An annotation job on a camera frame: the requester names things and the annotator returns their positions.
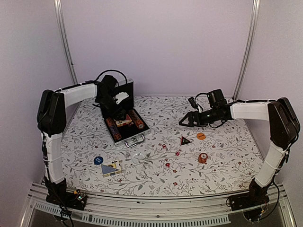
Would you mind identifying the blue round button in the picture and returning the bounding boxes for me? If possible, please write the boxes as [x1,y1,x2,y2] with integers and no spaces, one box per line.
[93,156,104,165]

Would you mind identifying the poker chip row left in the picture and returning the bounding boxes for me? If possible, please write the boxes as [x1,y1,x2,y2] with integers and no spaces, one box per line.
[106,117,122,141]

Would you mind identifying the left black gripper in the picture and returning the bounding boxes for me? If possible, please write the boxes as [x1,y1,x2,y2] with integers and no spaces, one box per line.
[97,93,126,121]

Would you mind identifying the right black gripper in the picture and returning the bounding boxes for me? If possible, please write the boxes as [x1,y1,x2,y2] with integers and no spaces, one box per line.
[179,107,220,127]

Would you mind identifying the aluminium frame post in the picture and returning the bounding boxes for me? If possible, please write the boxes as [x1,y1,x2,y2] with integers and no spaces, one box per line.
[232,0,260,100]
[53,0,78,85]

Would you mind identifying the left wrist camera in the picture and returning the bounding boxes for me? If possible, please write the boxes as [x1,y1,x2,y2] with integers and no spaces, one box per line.
[114,92,129,105]

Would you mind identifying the floral table mat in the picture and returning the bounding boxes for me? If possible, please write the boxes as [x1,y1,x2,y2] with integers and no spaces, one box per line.
[61,96,263,197]

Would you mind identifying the front aluminium rail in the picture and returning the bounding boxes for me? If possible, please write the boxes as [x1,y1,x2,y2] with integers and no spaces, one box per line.
[20,183,297,227]

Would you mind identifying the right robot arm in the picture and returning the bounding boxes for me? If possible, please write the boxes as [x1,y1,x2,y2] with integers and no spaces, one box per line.
[179,95,300,206]

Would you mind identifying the blue playing card deck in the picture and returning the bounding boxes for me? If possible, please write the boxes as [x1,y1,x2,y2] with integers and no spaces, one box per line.
[101,160,122,177]

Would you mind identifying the black triangle marker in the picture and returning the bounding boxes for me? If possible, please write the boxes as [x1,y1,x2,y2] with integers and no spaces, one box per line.
[180,136,192,146]

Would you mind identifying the orange poker chip stack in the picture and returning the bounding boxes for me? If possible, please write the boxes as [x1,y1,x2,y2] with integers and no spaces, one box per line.
[198,153,208,164]

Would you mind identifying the left aluminium frame post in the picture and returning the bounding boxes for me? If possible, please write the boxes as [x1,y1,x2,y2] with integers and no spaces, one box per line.
[53,0,78,85]

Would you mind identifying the poker chip row right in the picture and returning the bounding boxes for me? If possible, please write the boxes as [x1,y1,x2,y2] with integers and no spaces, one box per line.
[128,110,145,130]

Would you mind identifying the orange round button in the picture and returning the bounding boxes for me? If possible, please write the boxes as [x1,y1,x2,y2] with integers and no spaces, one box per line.
[196,133,206,140]

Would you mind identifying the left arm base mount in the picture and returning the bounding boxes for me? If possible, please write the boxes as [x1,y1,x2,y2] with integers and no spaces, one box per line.
[46,188,87,210]

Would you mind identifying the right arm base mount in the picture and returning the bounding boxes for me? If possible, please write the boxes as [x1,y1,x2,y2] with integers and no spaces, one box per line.
[226,192,269,222]

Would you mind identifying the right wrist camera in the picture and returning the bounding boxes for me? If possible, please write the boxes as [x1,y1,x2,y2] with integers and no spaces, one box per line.
[188,89,228,109]

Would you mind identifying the clear round dealer button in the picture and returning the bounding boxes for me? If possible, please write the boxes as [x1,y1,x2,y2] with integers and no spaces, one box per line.
[132,153,146,165]

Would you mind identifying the poker chip row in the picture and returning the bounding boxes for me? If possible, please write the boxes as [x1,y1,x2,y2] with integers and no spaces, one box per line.
[106,117,122,141]
[128,110,145,130]

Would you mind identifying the aluminium poker case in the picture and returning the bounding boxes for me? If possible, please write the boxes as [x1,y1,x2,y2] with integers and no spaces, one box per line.
[100,79,150,148]

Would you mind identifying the right aluminium frame post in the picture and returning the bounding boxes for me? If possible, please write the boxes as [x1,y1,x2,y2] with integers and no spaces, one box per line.
[232,0,260,100]

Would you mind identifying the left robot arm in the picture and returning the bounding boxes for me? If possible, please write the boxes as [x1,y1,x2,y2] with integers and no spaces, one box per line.
[37,75,130,185]

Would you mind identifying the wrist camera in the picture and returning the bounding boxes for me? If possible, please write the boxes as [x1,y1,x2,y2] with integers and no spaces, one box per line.
[114,92,129,105]
[188,89,228,109]

